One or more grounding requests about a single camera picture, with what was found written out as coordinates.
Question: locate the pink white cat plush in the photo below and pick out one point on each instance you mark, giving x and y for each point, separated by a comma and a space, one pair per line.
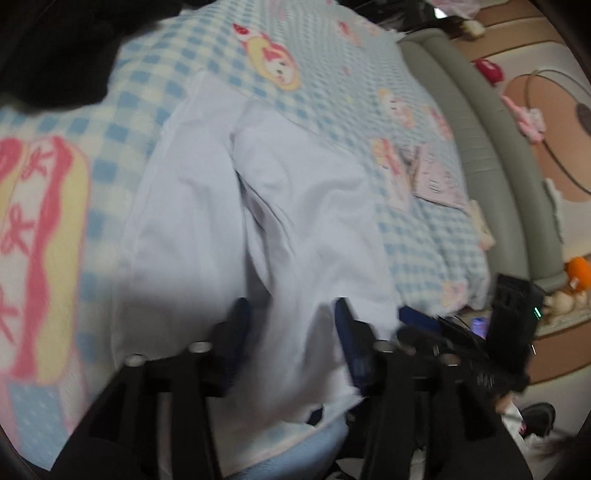
528, 120

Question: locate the cream folded cloth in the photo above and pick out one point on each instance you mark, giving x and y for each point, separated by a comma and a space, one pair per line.
482, 224

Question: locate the orange plush toy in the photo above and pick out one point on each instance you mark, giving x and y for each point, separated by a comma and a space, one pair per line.
579, 272

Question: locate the checkered cartoon printed blanket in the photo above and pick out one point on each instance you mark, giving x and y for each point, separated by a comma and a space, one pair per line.
69, 207

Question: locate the black garment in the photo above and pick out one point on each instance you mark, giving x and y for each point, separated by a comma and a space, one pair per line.
69, 50

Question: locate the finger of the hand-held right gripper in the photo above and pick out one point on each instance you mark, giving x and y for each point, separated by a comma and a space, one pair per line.
420, 341
418, 318

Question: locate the red plush toy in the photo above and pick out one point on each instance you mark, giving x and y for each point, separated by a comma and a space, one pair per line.
489, 70

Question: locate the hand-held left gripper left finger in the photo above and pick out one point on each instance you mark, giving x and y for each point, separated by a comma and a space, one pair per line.
235, 341

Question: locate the pink patterned garment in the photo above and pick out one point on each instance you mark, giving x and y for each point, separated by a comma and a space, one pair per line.
438, 180

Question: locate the light blue fleece cloth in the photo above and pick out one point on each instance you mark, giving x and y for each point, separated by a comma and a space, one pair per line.
286, 447

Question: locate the white shirt with navy trim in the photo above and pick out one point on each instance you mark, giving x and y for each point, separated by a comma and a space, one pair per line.
300, 230

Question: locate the smartphone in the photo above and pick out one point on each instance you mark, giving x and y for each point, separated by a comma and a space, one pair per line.
480, 328

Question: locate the grey padded bed headboard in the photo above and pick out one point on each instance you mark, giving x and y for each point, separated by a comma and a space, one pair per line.
498, 161

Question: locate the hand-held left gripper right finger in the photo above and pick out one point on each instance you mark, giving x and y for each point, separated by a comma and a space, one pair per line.
353, 350

